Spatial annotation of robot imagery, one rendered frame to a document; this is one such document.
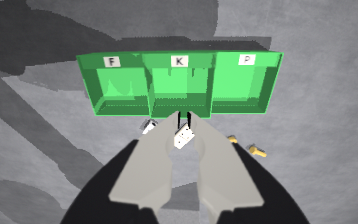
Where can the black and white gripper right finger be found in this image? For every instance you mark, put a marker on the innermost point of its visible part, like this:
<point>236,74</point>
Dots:
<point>229,178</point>

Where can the yellow hex bolt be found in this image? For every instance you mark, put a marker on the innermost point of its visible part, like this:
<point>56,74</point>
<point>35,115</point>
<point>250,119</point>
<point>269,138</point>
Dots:
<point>254,150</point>

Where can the white domino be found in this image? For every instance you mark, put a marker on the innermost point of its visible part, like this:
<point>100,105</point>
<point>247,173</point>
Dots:
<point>183,136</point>

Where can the green three-compartment bin rack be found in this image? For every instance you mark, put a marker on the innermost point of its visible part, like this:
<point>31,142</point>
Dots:
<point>181,80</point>

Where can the yellow hex nut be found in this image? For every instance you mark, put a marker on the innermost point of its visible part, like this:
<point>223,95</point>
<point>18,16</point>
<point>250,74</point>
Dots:
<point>232,139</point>

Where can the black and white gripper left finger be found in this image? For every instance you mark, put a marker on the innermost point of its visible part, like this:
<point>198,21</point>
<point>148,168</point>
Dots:
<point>140,175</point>

